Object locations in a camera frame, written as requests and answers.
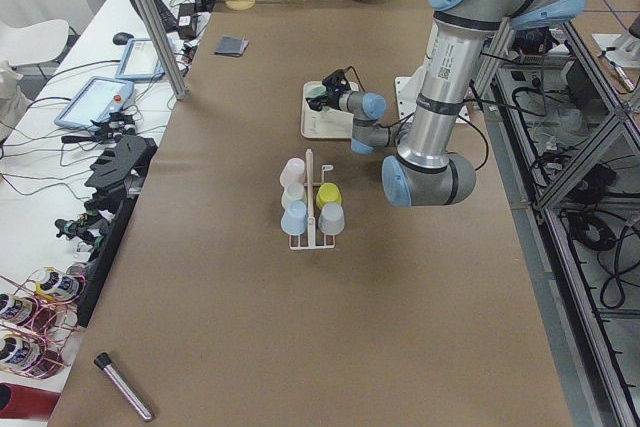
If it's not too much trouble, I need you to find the black metal cylinder tube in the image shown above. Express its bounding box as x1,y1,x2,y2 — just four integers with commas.
94,352,155,422

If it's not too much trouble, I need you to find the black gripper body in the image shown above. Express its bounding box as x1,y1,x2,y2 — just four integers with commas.
306,69,350,112

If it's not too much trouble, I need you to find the blue teach pendant tablet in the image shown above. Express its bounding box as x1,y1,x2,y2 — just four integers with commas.
54,76,134,130

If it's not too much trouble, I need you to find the cream rabbit print tray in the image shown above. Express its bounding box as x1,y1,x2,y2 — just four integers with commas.
300,81,353,140

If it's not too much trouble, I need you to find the aluminium frame post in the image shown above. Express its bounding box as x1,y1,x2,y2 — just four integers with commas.
134,0,187,101

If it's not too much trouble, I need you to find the light blue plastic cup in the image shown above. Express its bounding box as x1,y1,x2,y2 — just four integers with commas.
280,200,308,236

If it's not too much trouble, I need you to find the white wire cup rack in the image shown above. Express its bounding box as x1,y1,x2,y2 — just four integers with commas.
288,148,336,251

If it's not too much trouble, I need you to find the green plastic cup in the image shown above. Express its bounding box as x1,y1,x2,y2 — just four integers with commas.
306,85,327,99

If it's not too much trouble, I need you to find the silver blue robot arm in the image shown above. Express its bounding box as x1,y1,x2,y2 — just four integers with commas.
306,0,586,207

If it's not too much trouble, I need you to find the pink plastic cup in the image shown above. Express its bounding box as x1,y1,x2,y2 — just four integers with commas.
279,157,306,188

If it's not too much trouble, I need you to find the grey plastic cup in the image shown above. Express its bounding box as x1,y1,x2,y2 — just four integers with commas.
318,202,345,236

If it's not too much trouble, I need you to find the grey folded cloth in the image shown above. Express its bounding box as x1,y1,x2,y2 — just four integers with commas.
214,36,249,57

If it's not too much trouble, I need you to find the yellow plastic cup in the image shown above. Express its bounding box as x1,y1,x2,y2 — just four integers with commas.
315,182,342,209

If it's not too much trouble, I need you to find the cream plastic cup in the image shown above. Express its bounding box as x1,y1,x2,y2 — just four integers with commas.
281,182,307,209

